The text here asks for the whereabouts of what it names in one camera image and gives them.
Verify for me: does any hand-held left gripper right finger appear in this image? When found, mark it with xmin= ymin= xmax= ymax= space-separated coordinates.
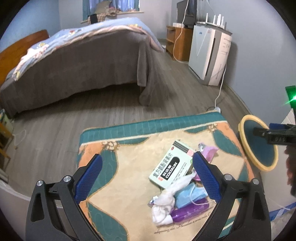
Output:
xmin=192 ymin=151 xmax=272 ymax=241

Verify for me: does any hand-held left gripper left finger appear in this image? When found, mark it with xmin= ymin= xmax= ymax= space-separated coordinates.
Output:
xmin=25 ymin=153 xmax=103 ymax=241

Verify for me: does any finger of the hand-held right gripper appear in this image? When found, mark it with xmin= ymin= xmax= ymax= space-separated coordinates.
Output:
xmin=253 ymin=123 xmax=296 ymax=146

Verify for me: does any yellow rimmed teal bin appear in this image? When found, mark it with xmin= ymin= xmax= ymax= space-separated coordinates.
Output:
xmin=238 ymin=114 xmax=279 ymax=172

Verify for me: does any pink wrapper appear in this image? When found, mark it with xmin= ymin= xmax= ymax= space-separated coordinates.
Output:
xmin=197 ymin=143 xmax=220 ymax=163

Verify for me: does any blue face mask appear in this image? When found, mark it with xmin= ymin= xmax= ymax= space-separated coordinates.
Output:
xmin=173 ymin=183 xmax=208 ymax=208

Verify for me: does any light green medicine box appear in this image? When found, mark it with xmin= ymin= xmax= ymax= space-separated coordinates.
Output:
xmin=148 ymin=139 xmax=196 ymax=189

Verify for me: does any purple tube case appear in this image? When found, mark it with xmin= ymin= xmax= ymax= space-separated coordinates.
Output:
xmin=170 ymin=198 xmax=210 ymax=223

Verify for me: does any white tissue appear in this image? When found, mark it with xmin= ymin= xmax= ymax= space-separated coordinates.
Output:
xmin=151 ymin=173 xmax=195 ymax=226

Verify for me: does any person's right hand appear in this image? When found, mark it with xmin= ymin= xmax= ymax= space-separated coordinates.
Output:
xmin=284 ymin=148 xmax=296 ymax=196

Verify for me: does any patterned teal orange mat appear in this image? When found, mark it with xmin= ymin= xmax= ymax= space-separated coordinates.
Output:
xmin=77 ymin=110 xmax=262 ymax=241

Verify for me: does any wooden rack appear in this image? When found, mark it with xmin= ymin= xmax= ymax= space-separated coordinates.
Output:
xmin=0 ymin=122 xmax=15 ymax=180

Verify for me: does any white air purifier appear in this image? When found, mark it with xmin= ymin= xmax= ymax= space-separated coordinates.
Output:
xmin=188 ymin=22 xmax=233 ymax=86

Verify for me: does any yellowish box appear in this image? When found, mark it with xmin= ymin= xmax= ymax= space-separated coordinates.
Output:
xmin=0 ymin=109 xmax=11 ymax=127

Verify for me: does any bed with grey cover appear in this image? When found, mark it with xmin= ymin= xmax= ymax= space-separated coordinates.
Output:
xmin=0 ymin=23 xmax=166 ymax=118

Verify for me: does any white router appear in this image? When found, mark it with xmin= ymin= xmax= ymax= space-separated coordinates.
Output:
xmin=196 ymin=13 xmax=226 ymax=30

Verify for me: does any wooden television stand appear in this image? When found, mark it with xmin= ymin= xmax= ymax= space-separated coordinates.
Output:
xmin=166 ymin=25 xmax=194 ymax=62

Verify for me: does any black television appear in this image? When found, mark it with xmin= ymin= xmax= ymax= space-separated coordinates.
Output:
xmin=177 ymin=0 xmax=198 ymax=26

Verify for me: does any printed light blue duvet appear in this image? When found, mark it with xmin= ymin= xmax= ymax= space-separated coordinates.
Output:
xmin=12 ymin=17 xmax=165 ymax=81

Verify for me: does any wooden headboard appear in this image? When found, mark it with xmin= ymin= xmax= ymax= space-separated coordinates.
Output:
xmin=0 ymin=30 xmax=50 ymax=87

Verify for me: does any plaid cloth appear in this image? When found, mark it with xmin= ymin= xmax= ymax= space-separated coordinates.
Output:
xmin=86 ymin=13 xmax=108 ymax=24

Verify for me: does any window sill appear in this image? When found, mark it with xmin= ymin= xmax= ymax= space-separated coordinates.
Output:
xmin=81 ymin=10 xmax=144 ymax=24

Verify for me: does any grey pillow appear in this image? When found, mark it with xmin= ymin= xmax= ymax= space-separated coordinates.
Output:
xmin=94 ymin=1 xmax=112 ymax=14

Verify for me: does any blue curtain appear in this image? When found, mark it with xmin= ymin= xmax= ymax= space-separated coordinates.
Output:
xmin=83 ymin=0 xmax=140 ymax=22

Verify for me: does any white purifier power cable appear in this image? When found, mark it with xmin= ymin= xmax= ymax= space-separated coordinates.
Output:
xmin=215 ymin=63 xmax=227 ymax=110

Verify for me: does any thin white floor cable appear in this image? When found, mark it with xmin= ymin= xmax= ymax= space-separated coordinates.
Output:
xmin=13 ymin=129 xmax=27 ymax=149

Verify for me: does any white television cable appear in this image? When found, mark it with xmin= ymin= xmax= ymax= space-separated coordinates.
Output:
xmin=172 ymin=0 xmax=189 ymax=60

